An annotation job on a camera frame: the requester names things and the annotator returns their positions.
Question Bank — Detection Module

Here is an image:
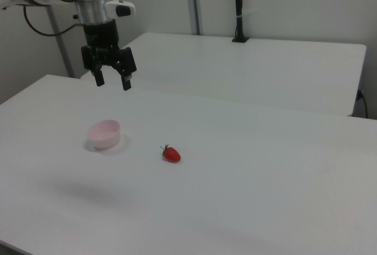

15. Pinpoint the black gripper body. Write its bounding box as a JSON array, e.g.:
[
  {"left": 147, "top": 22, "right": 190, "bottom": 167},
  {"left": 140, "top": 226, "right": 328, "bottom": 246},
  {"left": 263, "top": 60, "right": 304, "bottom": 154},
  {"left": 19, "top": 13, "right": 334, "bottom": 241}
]
[{"left": 81, "top": 19, "right": 138, "bottom": 75}]

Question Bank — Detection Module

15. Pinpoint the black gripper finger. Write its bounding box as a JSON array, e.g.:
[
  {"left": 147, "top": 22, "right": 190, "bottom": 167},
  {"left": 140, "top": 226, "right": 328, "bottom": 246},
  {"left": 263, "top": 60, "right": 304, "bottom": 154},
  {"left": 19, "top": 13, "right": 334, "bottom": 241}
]
[
  {"left": 93, "top": 69, "right": 106, "bottom": 87},
  {"left": 114, "top": 63, "right": 133, "bottom": 91}
]

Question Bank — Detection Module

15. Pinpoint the pink plastic bowl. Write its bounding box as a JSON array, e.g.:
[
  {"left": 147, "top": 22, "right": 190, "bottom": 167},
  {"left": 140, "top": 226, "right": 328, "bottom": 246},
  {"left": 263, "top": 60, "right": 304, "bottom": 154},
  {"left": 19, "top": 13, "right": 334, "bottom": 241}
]
[{"left": 86, "top": 120, "right": 122, "bottom": 150}]

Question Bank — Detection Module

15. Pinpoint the red toy strawberry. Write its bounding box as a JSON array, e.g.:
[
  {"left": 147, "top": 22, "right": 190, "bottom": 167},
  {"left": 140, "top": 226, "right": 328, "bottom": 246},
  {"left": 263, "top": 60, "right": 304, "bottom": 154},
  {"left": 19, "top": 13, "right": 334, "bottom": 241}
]
[{"left": 160, "top": 144, "right": 182, "bottom": 163}]

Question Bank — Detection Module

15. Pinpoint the white table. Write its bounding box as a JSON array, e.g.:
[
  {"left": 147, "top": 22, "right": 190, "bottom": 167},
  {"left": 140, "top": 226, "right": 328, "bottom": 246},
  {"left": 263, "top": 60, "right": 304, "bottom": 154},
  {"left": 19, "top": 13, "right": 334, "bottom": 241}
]
[{"left": 80, "top": 32, "right": 368, "bottom": 117}]

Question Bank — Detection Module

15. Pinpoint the grey metal frame post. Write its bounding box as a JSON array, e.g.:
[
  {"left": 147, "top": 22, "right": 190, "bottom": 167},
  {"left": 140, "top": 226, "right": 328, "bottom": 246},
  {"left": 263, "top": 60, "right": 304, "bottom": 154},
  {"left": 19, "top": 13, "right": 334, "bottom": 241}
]
[
  {"left": 45, "top": 4, "right": 76, "bottom": 78},
  {"left": 184, "top": 0, "right": 204, "bottom": 35}
]

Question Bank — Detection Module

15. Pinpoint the dark robot cable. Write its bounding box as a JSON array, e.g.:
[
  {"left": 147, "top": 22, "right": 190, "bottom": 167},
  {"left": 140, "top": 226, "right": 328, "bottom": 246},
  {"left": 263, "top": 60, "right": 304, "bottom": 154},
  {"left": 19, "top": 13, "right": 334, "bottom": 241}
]
[{"left": 23, "top": 6, "right": 85, "bottom": 37}]

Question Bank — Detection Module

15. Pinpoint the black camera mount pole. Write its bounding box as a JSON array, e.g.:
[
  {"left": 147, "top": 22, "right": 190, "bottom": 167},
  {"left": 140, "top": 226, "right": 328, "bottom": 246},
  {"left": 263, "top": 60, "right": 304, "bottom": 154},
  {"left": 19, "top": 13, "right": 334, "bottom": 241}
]
[{"left": 232, "top": 0, "right": 250, "bottom": 43}]

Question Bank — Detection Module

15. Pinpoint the black power cable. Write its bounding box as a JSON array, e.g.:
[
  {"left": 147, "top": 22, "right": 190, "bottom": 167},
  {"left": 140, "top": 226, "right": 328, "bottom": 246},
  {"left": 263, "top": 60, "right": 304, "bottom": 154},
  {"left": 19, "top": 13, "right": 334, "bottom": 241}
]
[{"left": 357, "top": 90, "right": 369, "bottom": 118}]

